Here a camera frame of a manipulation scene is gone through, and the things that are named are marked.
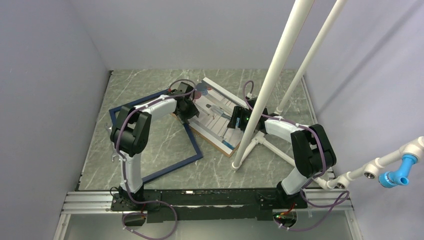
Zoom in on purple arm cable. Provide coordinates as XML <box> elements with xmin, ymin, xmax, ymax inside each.
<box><xmin>114</xmin><ymin>78</ymin><xmax>197</xmax><ymax>240</ymax></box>
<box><xmin>243</xmin><ymin>80</ymin><xmax>351</xmax><ymax>232</ymax></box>

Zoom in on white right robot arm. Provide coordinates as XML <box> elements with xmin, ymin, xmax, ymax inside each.
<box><xmin>255</xmin><ymin>108</ymin><xmax>337</xmax><ymax>208</ymax></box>

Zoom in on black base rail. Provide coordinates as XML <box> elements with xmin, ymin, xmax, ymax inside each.
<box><xmin>110</xmin><ymin>187</ymin><xmax>308</xmax><ymax>223</ymax></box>

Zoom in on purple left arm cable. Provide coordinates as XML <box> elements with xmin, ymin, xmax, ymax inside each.
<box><xmin>114</xmin><ymin>78</ymin><xmax>197</xmax><ymax>240</ymax></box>

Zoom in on brown frame backing board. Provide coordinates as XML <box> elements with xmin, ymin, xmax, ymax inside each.
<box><xmin>188</xmin><ymin>113</ymin><xmax>243</xmax><ymax>157</ymax></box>

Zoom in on photo print with balloons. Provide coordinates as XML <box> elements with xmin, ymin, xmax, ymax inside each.
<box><xmin>187</xmin><ymin>77</ymin><xmax>249</xmax><ymax>154</ymax></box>

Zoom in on blue wooden picture frame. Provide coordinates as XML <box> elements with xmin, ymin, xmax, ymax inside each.
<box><xmin>128</xmin><ymin>89</ymin><xmax>203</xmax><ymax>184</ymax></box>

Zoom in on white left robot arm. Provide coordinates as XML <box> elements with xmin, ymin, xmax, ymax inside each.
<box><xmin>110</xmin><ymin>79</ymin><xmax>200</xmax><ymax>210</ymax></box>

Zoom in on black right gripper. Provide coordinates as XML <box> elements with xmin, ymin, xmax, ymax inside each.
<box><xmin>227</xmin><ymin>106</ymin><xmax>256</xmax><ymax>133</ymax></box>

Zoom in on silver open-end wrench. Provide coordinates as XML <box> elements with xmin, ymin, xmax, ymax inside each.
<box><xmin>104</xmin><ymin>122</ymin><xmax>119</xmax><ymax>163</ymax></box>

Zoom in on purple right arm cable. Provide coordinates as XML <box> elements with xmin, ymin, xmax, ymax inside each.
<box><xmin>243</xmin><ymin>80</ymin><xmax>351</xmax><ymax>232</ymax></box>

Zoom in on white pipe stand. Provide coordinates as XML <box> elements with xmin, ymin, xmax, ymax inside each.
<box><xmin>230</xmin><ymin>0</ymin><xmax>424</xmax><ymax>191</ymax></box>

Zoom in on blue pipe fitting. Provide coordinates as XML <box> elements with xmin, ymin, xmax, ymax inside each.
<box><xmin>378</xmin><ymin>154</ymin><xmax>419</xmax><ymax>189</ymax></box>

